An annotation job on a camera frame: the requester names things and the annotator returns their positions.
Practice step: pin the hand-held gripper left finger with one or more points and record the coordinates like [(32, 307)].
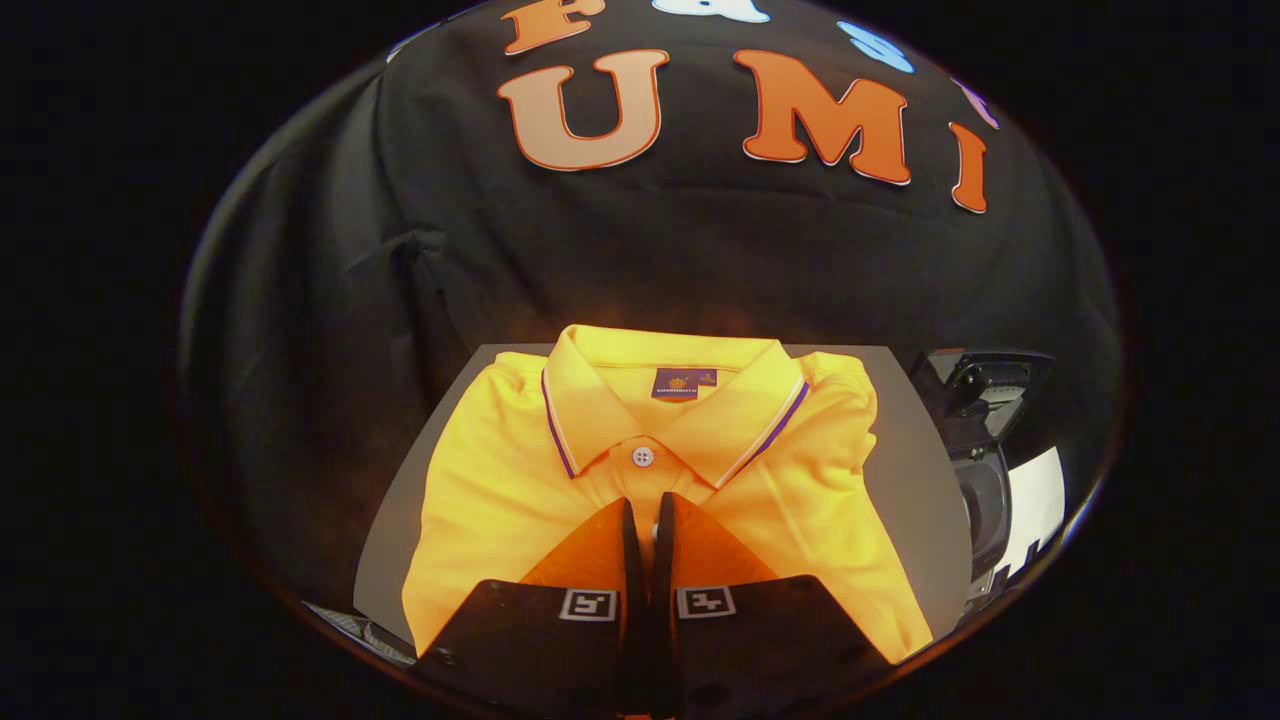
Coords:
[(634, 640)]

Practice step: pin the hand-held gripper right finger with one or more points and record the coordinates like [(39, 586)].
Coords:
[(662, 640)]

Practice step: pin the yellow polo shirt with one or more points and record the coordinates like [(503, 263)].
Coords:
[(480, 500)]

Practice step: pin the grey platform board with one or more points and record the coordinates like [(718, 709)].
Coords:
[(920, 450)]

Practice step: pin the black backdrop cloth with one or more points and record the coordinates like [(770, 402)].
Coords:
[(700, 250)]

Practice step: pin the white panel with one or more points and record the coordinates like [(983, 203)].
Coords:
[(1040, 490)]

